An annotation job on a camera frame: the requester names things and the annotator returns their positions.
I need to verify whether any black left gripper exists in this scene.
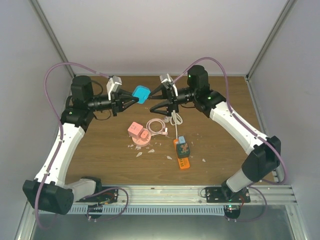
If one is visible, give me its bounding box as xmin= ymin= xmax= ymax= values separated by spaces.
xmin=88 ymin=89 xmax=139 ymax=117

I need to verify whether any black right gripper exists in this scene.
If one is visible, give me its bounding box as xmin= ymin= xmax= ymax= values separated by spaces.
xmin=147 ymin=84 xmax=197 ymax=117

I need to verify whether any blue square plug adapter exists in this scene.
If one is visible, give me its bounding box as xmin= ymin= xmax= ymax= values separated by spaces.
xmin=132 ymin=85 xmax=151 ymax=105

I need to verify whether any pink cube socket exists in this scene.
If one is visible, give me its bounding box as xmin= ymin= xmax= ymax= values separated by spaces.
xmin=127 ymin=121 xmax=144 ymax=139

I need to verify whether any small pink usb charger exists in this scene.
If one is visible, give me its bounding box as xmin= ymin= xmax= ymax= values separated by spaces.
xmin=140 ymin=130 xmax=149 ymax=141

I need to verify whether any pink round socket base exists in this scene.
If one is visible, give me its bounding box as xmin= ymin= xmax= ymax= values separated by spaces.
xmin=132 ymin=132 xmax=151 ymax=148

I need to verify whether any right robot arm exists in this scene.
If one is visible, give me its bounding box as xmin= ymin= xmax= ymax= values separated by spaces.
xmin=149 ymin=65 xmax=281 ymax=203

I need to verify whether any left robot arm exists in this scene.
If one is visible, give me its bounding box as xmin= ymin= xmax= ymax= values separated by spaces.
xmin=22 ymin=75 xmax=139 ymax=215

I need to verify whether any light blue plug adapter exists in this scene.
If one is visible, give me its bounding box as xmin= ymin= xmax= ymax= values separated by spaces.
xmin=178 ymin=136 xmax=186 ymax=144

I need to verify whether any dark green cube adapter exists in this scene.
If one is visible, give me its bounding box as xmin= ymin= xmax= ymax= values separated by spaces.
xmin=176 ymin=142 xmax=190 ymax=159

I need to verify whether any orange power strip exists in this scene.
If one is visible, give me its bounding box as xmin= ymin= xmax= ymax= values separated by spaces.
xmin=173 ymin=139 xmax=190 ymax=170

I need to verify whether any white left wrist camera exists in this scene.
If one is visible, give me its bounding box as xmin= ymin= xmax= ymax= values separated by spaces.
xmin=106 ymin=76 xmax=122 ymax=94

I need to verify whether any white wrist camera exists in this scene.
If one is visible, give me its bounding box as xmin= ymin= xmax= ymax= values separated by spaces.
xmin=159 ymin=73 xmax=173 ymax=85
xmin=106 ymin=76 xmax=122 ymax=94

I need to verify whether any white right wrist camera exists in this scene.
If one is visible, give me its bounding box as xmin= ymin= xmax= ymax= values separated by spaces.
xmin=159 ymin=73 xmax=173 ymax=85

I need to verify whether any white coiled cable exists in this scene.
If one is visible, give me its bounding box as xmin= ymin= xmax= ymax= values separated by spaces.
xmin=170 ymin=111 xmax=184 ymax=140

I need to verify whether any aluminium frame rail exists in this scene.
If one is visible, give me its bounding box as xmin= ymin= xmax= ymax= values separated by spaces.
xmin=94 ymin=184 xmax=298 ymax=205

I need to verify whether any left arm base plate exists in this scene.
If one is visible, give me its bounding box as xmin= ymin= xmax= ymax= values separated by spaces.
xmin=77 ymin=189 xmax=119 ymax=205

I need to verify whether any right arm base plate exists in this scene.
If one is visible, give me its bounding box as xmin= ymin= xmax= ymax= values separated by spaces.
xmin=204 ymin=186 xmax=251 ymax=204

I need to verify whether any grey slotted cable duct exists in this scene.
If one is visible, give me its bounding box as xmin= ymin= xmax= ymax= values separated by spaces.
xmin=67 ymin=204 xmax=226 ymax=216

